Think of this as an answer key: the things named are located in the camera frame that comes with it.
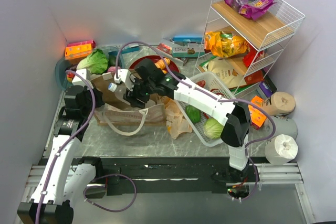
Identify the white paper roll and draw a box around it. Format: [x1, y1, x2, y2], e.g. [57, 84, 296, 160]
[265, 134, 298, 165]

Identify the red round plate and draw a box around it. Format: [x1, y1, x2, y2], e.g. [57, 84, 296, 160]
[129, 55, 180, 72]

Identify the green napa cabbage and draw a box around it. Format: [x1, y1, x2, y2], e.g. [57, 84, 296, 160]
[76, 49, 108, 74]

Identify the yellow orange chips bag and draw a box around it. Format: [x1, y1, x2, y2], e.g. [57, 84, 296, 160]
[204, 31, 247, 58]

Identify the orange packet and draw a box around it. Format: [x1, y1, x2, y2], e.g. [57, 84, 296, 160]
[248, 95, 267, 130]

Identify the red snack packet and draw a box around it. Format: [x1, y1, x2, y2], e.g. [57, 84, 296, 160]
[243, 44, 265, 68]

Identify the orange box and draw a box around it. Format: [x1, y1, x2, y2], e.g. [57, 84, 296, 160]
[65, 44, 93, 59]

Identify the beige snack bag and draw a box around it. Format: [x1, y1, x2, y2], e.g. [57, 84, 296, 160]
[198, 57, 247, 89]

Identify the white plastic basket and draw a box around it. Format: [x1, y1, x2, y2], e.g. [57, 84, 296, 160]
[174, 71, 252, 148]

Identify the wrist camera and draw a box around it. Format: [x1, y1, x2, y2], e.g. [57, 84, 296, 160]
[114, 69, 135, 91]
[72, 69, 93, 88]

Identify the green bell pepper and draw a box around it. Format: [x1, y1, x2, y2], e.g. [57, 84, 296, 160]
[185, 105, 201, 124]

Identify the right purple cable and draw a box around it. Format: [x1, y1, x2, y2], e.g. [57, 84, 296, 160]
[114, 41, 277, 201]

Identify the brown paper grocery bag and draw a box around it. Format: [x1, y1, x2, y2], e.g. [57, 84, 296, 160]
[90, 72, 166, 136]

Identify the teal cat picture box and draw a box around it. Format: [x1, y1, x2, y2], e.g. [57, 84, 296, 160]
[172, 43, 205, 58]

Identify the clear water bottle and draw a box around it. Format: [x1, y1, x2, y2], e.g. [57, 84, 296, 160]
[108, 82, 130, 105]

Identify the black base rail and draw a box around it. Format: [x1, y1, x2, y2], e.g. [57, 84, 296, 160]
[62, 155, 260, 197]

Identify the green round cabbage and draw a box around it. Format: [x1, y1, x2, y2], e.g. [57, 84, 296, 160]
[203, 118, 224, 140]

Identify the pink box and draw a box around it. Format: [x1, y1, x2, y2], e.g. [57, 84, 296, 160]
[67, 40, 96, 48]

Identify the red toy lobster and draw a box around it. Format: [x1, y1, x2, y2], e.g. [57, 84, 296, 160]
[196, 80, 224, 119]

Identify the red box bottom shelf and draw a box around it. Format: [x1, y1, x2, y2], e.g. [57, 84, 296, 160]
[244, 70, 264, 85]

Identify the teal white box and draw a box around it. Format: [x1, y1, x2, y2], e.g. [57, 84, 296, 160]
[112, 43, 140, 54]

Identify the orange plastic grocery bag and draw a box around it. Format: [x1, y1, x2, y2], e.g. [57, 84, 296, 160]
[160, 96, 193, 140]

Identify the grey paper roll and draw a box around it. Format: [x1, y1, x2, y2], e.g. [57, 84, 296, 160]
[271, 116, 298, 140]

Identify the purple pouch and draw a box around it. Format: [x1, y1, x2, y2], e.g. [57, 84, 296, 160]
[259, 81, 277, 97]

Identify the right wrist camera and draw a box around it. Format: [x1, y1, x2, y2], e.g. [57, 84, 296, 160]
[114, 69, 135, 91]

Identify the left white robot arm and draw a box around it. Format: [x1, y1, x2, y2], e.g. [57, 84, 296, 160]
[17, 85, 104, 223]

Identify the blue transparent bowl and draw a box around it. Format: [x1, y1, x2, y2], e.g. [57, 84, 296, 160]
[55, 46, 118, 90]

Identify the purple onion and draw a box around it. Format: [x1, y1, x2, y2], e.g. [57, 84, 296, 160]
[107, 66, 119, 72]

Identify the white wire shelf rack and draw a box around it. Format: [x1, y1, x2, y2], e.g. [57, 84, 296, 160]
[197, 0, 305, 98]

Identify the dark green avocado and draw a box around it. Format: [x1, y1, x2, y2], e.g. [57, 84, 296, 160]
[108, 55, 118, 67]

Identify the red white box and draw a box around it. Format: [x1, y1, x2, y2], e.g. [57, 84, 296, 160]
[156, 43, 185, 66]

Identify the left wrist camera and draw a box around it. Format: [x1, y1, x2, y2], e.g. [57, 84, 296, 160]
[72, 69, 93, 88]

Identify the long orange bread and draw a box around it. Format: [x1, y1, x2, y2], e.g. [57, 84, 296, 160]
[154, 58, 171, 73]

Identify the blue box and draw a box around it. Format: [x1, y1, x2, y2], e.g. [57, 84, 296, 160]
[173, 35, 202, 43]

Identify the purple cable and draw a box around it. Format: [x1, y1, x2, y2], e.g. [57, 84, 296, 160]
[114, 41, 277, 201]
[34, 69, 97, 224]

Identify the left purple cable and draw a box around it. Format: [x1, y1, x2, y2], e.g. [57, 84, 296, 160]
[34, 69, 97, 224]

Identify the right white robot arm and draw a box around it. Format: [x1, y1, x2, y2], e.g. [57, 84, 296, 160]
[114, 59, 250, 171]

